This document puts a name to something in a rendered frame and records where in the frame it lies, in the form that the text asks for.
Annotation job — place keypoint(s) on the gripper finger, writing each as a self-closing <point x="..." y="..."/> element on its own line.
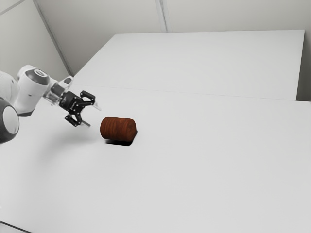
<point x="75" y="120"/>
<point x="88" y="98"/>

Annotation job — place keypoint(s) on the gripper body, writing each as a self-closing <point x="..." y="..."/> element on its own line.
<point x="70" y="102"/>

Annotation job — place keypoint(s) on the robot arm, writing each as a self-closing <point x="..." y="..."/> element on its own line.
<point x="26" y="92"/>

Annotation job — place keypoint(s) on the brown wooden mug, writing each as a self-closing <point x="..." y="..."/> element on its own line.
<point x="118" y="129"/>

